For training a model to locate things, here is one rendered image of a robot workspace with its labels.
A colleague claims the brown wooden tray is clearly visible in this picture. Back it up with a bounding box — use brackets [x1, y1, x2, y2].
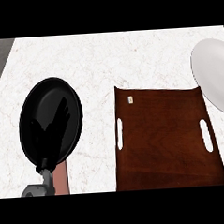
[110, 79, 224, 192]

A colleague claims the white plate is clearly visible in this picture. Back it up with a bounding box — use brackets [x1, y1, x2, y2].
[188, 37, 224, 119]

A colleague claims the black frying pan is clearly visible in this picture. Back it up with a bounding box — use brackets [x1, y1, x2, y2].
[15, 74, 89, 198]

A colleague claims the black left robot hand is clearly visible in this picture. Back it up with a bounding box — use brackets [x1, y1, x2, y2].
[28, 96, 75, 174]

